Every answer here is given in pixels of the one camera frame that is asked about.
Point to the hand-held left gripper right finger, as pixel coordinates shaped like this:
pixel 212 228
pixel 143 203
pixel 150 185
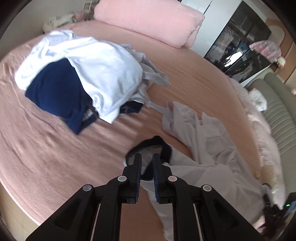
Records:
pixel 156 178

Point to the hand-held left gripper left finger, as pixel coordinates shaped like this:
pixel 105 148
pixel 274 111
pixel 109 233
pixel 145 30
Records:
pixel 138 178

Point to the white shirt with navy trim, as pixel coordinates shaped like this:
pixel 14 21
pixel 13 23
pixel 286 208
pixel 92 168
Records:
pixel 219 157

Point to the pile of pale clothes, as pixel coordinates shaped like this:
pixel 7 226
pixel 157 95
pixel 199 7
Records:
pixel 64 22

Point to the cream folded blanket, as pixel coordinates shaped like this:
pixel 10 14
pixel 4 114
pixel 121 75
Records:
pixel 272 178

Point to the pink sheeted bed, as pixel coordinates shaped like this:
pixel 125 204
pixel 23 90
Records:
pixel 69 162

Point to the dark navy striped shorts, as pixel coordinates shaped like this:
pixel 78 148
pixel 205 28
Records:
pixel 129 107

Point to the pale pink quilt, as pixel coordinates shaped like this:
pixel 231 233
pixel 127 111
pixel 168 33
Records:
pixel 261 139

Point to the grey-green padded headboard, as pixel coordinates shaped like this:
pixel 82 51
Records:
pixel 282 115

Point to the white t-shirt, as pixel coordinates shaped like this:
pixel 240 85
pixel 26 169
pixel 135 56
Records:
pixel 104 69

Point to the navy blue garment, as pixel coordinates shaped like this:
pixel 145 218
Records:
pixel 57 92

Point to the white cloth on sofa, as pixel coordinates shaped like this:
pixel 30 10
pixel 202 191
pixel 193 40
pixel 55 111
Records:
pixel 259 99

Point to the pink pillow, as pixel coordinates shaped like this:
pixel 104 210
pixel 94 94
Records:
pixel 150 20

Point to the black glass wardrobe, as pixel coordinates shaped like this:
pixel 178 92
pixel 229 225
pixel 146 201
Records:
pixel 240 41

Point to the pink printed hanging garment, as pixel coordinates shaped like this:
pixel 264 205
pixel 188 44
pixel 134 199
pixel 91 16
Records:
pixel 266 49

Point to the white shelf rack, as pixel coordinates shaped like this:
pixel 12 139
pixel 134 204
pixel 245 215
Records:
pixel 90 4

